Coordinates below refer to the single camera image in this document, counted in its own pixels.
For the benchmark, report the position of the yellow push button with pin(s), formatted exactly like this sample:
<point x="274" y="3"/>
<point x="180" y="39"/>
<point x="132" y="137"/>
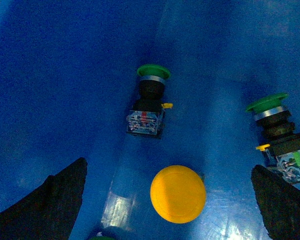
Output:
<point x="178" y="194"/>

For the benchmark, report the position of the blue left plastic bin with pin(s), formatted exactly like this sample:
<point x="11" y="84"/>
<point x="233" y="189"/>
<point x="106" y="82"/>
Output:
<point x="68" y="78"/>

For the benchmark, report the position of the green push button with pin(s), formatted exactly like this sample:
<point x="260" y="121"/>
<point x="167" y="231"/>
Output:
<point x="281" y="146"/>
<point x="109" y="233"/>
<point x="146" y="118"/>

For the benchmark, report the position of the green push button left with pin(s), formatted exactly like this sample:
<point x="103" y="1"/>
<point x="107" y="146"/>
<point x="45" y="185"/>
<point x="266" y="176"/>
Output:
<point x="146" y="118"/>

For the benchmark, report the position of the green push button right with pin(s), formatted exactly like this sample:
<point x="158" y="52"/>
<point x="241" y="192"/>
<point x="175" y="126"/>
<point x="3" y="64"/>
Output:
<point x="109" y="233"/>

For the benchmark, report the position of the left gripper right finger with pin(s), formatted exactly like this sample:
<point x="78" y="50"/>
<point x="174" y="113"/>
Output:
<point x="278" y="202"/>

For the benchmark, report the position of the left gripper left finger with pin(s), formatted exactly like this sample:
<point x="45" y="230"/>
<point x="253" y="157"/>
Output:
<point x="50" y="211"/>

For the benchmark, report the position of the green push button middle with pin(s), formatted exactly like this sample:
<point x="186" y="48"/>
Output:
<point x="281" y="146"/>

